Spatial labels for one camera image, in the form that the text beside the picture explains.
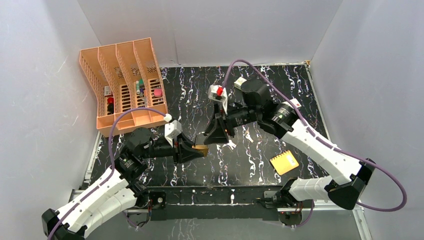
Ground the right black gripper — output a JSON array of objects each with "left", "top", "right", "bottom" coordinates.
[{"left": 203, "top": 100, "right": 261, "bottom": 146}]

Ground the brass padlock long shackle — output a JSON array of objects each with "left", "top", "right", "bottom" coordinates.
[{"left": 192, "top": 132, "right": 209, "bottom": 157}]

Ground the silver key bunch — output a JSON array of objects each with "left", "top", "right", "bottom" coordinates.
[{"left": 226, "top": 140, "right": 237, "bottom": 150}]

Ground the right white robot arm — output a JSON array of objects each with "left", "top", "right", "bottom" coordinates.
[{"left": 204, "top": 80, "right": 374, "bottom": 210}]

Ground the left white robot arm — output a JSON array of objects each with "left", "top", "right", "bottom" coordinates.
[{"left": 41, "top": 127, "right": 209, "bottom": 240}]

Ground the white green small box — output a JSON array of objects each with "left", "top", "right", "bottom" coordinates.
[{"left": 233, "top": 77, "right": 247, "bottom": 90}]

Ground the pink eraser in organizer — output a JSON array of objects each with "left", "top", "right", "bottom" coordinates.
[{"left": 153, "top": 87, "right": 163, "bottom": 98}]

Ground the orange spiral notebook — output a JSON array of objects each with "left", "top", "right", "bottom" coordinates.
[{"left": 270, "top": 150, "right": 299, "bottom": 176}]

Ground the white red small box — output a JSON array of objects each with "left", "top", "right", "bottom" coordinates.
[{"left": 290, "top": 98, "right": 302, "bottom": 109}]

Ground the red black item in organizer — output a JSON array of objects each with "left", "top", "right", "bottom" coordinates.
[{"left": 106, "top": 97, "right": 115, "bottom": 115}]

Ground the orange plastic file organizer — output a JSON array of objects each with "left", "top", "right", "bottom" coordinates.
[{"left": 79, "top": 38, "right": 168, "bottom": 137}]

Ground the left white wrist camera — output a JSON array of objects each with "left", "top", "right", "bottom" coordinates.
[{"left": 163, "top": 113, "right": 182, "bottom": 147}]

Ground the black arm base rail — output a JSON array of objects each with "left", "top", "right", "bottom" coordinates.
[{"left": 66, "top": 185, "right": 365, "bottom": 229}]

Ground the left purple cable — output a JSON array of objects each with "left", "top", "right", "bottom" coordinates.
[{"left": 46, "top": 107, "right": 173, "bottom": 240}]

